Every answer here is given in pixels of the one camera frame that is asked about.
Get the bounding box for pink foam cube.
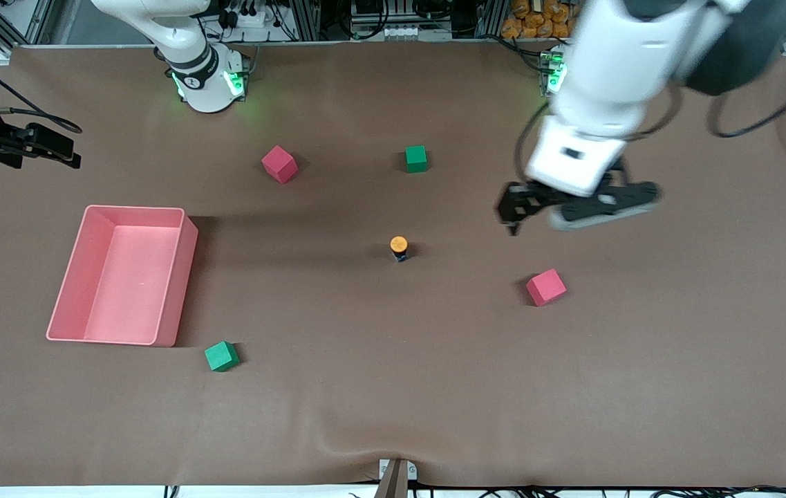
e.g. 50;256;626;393
261;145;299;185
525;268;568;307

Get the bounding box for pink plastic bin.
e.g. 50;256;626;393
46;205;199;347

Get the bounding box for bag of orange items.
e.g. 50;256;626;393
500;0;584;39

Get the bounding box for brown table mat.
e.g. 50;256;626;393
0;38;786;489

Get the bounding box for electronics rack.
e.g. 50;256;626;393
348;0;456;41

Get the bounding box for white power strip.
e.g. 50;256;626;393
216;0;290;30

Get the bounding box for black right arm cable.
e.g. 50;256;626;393
0;41;83;135

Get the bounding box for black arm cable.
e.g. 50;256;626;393
0;41;83;135
513;82;786;182

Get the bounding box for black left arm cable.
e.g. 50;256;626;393
513;82;786;182

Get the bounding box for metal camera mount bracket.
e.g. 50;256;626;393
377;458;419;498

